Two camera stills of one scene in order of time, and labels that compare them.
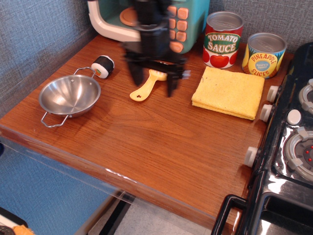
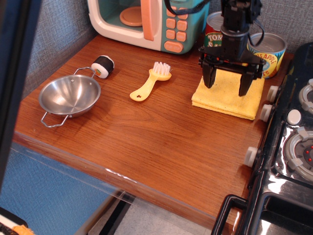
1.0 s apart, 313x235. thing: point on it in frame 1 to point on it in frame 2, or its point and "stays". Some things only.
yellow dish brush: [142, 94] stays
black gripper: [153, 52] to [233, 53]
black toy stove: [279, 199] stays
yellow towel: [234, 92] stays
